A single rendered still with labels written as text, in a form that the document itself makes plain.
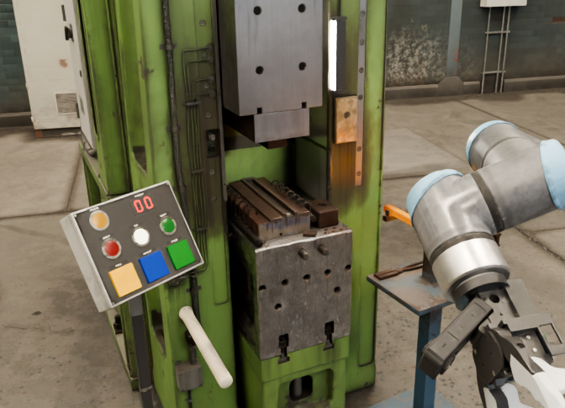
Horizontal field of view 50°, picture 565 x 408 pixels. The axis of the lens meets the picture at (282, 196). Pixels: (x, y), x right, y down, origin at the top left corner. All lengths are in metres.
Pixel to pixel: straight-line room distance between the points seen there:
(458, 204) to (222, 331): 1.69
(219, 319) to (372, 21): 1.24
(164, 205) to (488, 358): 1.29
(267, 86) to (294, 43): 0.16
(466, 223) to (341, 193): 1.59
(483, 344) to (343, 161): 1.64
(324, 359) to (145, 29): 1.37
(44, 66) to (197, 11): 5.38
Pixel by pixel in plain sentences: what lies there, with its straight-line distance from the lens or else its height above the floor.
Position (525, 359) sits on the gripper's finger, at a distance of 0.72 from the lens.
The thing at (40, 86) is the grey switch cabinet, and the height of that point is 0.59.
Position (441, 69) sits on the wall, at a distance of 8.94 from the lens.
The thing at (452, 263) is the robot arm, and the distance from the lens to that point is 0.80.
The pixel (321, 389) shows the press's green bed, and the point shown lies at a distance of 2.59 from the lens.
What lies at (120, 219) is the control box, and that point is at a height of 1.15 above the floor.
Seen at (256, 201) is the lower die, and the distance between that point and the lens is 2.28.
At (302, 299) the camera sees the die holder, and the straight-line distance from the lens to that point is 2.24.
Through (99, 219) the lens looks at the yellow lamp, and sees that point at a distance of 1.77.
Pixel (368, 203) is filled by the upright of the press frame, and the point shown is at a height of 0.91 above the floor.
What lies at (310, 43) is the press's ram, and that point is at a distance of 2.03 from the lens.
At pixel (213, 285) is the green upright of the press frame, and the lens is 2.31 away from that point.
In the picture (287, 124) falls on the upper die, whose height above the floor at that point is 1.32.
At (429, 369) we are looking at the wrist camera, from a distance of 0.76.
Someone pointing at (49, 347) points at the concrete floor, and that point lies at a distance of 3.44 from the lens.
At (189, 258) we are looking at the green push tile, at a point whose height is 0.99.
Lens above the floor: 1.82
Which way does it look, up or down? 21 degrees down
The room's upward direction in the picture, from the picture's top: 1 degrees counter-clockwise
